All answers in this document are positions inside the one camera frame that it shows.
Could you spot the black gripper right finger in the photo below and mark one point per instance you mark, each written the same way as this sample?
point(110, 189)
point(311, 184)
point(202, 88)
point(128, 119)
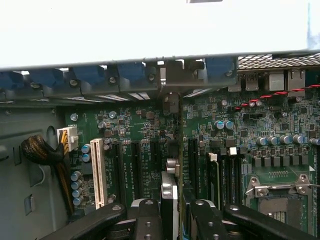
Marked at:
point(207, 220)

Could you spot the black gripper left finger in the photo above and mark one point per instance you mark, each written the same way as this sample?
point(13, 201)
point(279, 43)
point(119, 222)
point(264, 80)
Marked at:
point(147, 220)

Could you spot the black RAM slot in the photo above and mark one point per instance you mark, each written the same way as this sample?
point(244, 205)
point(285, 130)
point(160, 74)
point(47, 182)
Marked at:
point(236, 180)
point(226, 180)

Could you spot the black expansion slot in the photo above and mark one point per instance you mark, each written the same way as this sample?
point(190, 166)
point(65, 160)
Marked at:
point(155, 155)
point(137, 170)
point(117, 172)
point(192, 162)

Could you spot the white expansion slot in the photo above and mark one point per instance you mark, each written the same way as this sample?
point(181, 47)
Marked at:
point(98, 172)

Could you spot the CPU socket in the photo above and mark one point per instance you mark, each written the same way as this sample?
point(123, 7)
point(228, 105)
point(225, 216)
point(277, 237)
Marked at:
point(277, 200)

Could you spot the green motherboard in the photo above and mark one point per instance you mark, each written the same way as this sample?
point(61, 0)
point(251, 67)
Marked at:
point(250, 120)

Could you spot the white power connector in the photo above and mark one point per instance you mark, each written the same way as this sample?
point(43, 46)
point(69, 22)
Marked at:
point(71, 137)

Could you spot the open black PC case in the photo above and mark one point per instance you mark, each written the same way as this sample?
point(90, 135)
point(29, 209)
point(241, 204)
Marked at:
point(25, 162)

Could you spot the blue slot retention clip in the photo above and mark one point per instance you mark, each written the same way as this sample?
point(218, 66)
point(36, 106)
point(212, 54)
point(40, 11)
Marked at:
point(131, 72)
point(10, 80)
point(88, 74)
point(46, 77)
point(218, 67)

